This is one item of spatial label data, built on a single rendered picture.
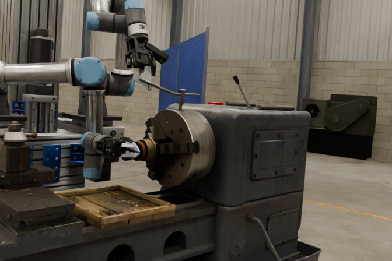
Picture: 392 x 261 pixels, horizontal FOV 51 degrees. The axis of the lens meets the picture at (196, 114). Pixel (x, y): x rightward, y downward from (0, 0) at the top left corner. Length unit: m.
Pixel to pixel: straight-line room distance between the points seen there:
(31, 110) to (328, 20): 10.63
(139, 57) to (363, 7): 10.64
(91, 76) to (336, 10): 10.77
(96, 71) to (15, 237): 0.77
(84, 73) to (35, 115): 0.50
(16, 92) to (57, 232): 1.07
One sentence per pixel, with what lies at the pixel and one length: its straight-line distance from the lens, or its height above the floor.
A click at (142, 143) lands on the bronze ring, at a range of 1.56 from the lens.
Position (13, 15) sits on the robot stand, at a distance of 2.17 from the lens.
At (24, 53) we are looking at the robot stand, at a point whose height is 1.44.
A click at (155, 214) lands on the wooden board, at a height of 0.89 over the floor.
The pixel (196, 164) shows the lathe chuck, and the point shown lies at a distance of 1.58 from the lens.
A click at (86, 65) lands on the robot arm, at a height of 1.39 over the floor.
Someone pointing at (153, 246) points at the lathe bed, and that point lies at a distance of 1.53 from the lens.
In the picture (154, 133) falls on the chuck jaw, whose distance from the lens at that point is 1.65.
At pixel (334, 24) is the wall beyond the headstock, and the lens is 12.08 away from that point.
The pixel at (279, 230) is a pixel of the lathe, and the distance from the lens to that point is 2.00.
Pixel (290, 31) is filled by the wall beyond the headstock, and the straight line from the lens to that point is 12.52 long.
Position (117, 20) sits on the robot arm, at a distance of 1.71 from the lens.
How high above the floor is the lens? 1.31
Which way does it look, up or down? 3 degrees down
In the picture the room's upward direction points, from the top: 4 degrees clockwise
